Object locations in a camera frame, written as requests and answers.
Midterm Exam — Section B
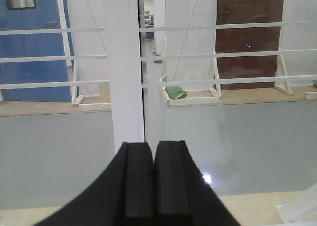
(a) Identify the brown wooden door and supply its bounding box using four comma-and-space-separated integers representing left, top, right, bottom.
215, 0, 284, 79

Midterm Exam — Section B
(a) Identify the green sandbag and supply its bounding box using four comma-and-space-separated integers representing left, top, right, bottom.
152, 51, 166, 64
165, 86, 188, 100

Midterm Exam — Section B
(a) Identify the light wooden platform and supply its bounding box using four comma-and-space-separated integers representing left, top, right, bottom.
0, 84, 317, 117

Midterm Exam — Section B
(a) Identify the green sandbag near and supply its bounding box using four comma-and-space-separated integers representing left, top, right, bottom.
165, 86, 188, 100

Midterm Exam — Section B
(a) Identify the white wooden support frame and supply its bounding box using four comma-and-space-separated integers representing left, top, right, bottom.
160, 50, 222, 108

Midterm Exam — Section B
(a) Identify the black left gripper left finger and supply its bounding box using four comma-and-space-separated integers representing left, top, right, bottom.
36, 142, 154, 226

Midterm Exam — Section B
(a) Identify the green sandbag far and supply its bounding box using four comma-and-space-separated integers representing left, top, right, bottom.
152, 51, 166, 64

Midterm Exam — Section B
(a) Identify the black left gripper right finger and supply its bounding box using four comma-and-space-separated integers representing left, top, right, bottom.
154, 140, 240, 226

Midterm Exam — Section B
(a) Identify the white door jamb frame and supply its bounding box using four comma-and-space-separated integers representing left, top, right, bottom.
103, 0, 144, 150

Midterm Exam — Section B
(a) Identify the white framed sliding glass door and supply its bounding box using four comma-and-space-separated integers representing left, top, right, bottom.
140, 0, 317, 226

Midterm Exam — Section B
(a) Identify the blue door with window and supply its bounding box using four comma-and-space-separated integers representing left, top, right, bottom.
0, 0, 73, 102

